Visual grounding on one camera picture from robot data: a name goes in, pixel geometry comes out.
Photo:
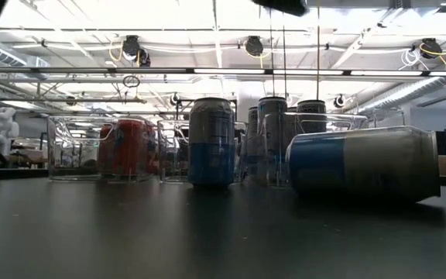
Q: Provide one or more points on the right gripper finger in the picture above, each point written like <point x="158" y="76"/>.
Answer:
<point x="285" y="5"/>

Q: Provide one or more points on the black-top silver soda can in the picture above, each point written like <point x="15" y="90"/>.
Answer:
<point x="311" y="116"/>
<point x="272" y="116"/>
<point x="252" y="139"/>

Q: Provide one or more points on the clear plastic bin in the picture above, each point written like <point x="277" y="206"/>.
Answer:
<point x="169" y="170"/>
<point x="347" y="124"/>
<point x="64" y="170"/>

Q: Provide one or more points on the white and blue soda can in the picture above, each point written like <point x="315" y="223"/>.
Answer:
<point x="362" y="166"/>
<point x="211" y="143"/>

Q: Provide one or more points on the red Fanta soda can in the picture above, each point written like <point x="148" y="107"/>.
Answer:
<point x="130" y="149"/>
<point x="105" y="151"/>

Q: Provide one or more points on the small black ceiling reel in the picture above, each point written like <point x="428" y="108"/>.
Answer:
<point x="338" y="101"/>
<point x="174" y="99"/>
<point x="143" y="58"/>

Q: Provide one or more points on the cardboard box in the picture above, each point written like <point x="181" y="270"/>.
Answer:
<point x="445" y="164"/>

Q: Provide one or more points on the grey horizontal ceiling pipe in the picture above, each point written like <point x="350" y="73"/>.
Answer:
<point x="72" y="100"/>

